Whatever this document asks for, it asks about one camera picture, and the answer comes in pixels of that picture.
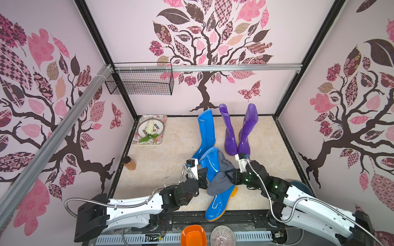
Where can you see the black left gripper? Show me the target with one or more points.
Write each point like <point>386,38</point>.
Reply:
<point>202,178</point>

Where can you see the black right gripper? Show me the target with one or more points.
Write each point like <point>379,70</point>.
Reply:
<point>235,176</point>

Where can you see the grey cloth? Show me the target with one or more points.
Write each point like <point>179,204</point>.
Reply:
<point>221,182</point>

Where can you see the purple boot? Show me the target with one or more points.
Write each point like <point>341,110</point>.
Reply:
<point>230,143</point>
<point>251,118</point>

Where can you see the blue boot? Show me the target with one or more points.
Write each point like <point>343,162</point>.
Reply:
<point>220,202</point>
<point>207,133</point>

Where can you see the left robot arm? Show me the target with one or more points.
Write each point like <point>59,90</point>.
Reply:
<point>101,214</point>

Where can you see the left flexible metal conduit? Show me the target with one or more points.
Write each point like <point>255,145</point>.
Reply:
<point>142,202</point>

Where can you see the flexible metal conduit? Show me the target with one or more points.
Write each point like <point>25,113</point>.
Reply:
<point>277,212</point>
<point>142,202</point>

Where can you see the orange plastic bowl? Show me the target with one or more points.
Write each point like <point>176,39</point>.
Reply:
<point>193,235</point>

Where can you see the blue ceramic bowl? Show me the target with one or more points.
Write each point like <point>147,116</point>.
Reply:
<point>303,187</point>

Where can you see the brown bottle black cap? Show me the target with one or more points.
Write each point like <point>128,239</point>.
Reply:
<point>129,163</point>

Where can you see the floral tray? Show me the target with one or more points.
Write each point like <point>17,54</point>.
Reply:
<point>156,141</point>

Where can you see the patterned plate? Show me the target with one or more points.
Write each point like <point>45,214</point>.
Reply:
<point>159,124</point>

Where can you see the white flower with leaves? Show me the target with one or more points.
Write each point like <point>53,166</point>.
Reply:
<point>151,132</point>

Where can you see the right flexible metal conduit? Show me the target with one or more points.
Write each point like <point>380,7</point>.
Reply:
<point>277,212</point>

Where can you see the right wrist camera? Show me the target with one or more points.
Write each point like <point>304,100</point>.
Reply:
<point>243,161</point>

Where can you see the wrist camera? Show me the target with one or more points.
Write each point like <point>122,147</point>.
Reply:
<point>243,161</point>
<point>192,168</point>

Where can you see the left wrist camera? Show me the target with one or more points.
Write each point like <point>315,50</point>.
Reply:
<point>192,168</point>

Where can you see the black wire basket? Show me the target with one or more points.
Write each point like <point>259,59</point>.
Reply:
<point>141,78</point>

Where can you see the aluminium rail back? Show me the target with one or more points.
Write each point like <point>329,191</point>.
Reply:
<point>206,68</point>

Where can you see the aluminium rail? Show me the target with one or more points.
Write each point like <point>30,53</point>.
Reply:
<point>206,68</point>
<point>15,194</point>

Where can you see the aluminium rail left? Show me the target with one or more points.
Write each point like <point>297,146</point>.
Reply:
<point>15,194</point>

